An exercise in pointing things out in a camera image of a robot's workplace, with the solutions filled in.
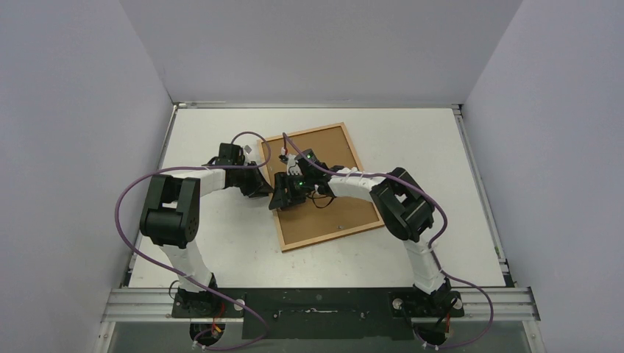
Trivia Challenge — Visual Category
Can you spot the brown backing board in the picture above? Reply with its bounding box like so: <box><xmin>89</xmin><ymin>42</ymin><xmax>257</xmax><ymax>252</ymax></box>
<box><xmin>263</xmin><ymin>127</ymin><xmax>380</xmax><ymax>246</ymax></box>

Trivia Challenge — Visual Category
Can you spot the wooden picture frame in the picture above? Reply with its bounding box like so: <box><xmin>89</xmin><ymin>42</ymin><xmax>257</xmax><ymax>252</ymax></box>
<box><xmin>257</xmin><ymin>122</ymin><xmax>386</xmax><ymax>253</ymax></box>

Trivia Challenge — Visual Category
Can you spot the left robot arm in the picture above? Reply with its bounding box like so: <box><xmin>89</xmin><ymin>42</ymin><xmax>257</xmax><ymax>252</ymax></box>
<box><xmin>140</xmin><ymin>143</ymin><xmax>274</xmax><ymax>317</ymax></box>

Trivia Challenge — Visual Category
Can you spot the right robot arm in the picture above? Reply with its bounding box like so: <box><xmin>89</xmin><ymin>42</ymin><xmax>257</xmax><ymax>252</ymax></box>
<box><xmin>269</xmin><ymin>148</ymin><xmax>464</xmax><ymax>318</ymax></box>

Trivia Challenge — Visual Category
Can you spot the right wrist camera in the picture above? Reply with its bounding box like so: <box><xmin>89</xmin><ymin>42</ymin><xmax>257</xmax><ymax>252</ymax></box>
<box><xmin>279</xmin><ymin>154</ymin><xmax>302</xmax><ymax>177</ymax></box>

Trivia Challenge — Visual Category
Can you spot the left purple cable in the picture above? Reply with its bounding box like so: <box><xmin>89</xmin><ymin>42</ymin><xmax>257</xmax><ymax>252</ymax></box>
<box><xmin>114</xmin><ymin>131</ymin><xmax>272</xmax><ymax>353</ymax></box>

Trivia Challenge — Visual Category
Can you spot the purple cable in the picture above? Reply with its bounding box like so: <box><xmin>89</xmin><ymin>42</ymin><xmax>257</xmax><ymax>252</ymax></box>
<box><xmin>114</xmin><ymin>131</ymin><xmax>272</xmax><ymax>353</ymax></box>
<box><xmin>281</xmin><ymin>132</ymin><xmax>495</xmax><ymax>352</ymax></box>

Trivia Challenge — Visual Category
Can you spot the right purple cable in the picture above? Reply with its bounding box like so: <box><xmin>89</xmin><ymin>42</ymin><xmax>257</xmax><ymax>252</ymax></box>
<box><xmin>281</xmin><ymin>132</ymin><xmax>495</xmax><ymax>352</ymax></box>

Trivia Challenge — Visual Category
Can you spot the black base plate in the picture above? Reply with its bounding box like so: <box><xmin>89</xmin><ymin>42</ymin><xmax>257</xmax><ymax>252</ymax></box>
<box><xmin>171</xmin><ymin>287</ymin><xmax>464</xmax><ymax>340</ymax></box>

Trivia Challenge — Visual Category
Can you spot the aluminium rail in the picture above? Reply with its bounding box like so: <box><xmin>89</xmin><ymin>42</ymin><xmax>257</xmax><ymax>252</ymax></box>
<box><xmin>102</xmin><ymin>287</ymin><xmax>541</xmax><ymax>323</ymax></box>

